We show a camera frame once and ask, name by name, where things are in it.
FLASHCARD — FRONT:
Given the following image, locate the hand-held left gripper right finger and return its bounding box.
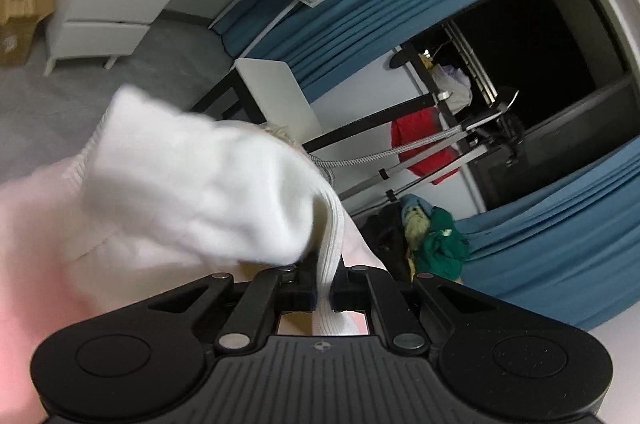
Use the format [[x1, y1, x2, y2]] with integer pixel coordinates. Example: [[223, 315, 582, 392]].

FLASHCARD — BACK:
[[330, 265, 493, 352]]

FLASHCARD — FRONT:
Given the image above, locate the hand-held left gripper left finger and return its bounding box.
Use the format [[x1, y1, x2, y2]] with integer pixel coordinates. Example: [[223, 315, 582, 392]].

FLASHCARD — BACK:
[[145, 254, 322, 352]]

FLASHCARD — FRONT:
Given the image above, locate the white ribbed-cuff garment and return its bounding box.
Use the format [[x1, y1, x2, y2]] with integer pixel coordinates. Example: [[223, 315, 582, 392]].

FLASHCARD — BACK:
[[0, 84, 372, 338]]

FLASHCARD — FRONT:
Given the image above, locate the black and beige clothes pile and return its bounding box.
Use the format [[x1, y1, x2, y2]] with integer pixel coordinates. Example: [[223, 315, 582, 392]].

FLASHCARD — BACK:
[[359, 204, 417, 281]]

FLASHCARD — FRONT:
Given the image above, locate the blue and yellow clothes pile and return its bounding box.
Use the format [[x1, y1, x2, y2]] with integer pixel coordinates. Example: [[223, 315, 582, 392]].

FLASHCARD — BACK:
[[399, 193, 437, 251]]

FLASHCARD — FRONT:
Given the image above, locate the metal clothes rack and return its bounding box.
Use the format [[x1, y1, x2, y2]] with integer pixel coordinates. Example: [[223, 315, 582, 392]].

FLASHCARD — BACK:
[[300, 87, 527, 201]]

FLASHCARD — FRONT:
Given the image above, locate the green garment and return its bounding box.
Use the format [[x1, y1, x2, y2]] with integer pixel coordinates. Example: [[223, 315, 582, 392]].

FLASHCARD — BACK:
[[412, 207, 471, 281]]

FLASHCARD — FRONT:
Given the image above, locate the red garment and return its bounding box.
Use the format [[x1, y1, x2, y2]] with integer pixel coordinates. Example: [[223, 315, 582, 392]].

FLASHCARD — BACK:
[[391, 106, 464, 178]]

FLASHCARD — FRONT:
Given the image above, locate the blue curtain beside sofa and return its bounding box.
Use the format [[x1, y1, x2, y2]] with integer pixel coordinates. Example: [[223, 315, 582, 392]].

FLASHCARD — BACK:
[[452, 137, 640, 331]]

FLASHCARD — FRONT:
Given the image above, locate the white side table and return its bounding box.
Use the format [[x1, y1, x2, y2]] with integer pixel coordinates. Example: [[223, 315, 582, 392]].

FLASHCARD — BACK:
[[190, 58, 322, 146]]

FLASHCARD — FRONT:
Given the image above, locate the white hanging garment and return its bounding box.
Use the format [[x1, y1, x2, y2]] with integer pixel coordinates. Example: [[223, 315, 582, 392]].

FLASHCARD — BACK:
[[431, 63, 474, 116]]

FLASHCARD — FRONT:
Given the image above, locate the dark framed window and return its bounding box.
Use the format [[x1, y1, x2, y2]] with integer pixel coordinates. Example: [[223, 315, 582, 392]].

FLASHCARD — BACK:
[[392, 0, 640, 214]]

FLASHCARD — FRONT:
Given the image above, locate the cardboard box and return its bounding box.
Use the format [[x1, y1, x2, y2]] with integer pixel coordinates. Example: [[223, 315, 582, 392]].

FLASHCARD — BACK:
[[0, 0, 56, 66]]

